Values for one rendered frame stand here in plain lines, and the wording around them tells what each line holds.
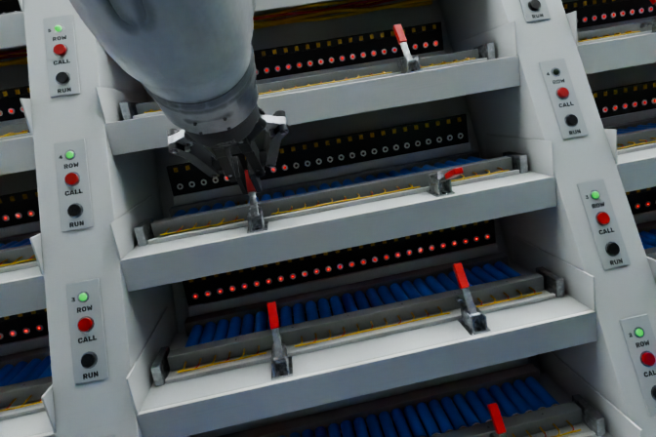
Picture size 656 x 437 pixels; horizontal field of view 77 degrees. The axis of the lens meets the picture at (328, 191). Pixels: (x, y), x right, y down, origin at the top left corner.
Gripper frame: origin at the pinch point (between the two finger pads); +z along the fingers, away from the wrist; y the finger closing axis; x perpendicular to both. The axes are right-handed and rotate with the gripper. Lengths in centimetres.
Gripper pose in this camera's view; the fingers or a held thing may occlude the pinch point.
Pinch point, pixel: (247, 175)
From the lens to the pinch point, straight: 57.9
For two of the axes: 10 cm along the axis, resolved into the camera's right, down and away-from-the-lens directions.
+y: 9.8, -1.8, 0.9
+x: -2.0, -9.3, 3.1
